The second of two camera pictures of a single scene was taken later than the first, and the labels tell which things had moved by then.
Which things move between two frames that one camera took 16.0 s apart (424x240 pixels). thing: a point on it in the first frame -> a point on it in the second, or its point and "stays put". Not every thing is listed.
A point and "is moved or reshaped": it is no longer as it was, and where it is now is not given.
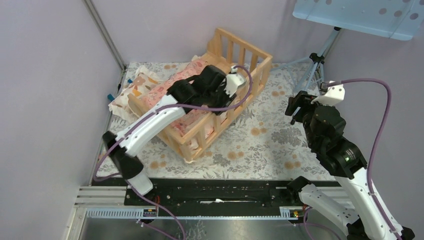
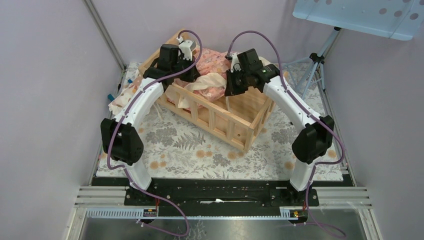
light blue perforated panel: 395,19 stays put
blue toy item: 111,97 stays put
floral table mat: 263,142 stays put
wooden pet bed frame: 236,74 -> 236,121
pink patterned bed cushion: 160,88 is moved or reshaped
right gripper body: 306,102 -> 238,80
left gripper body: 222,98 -> 183,69
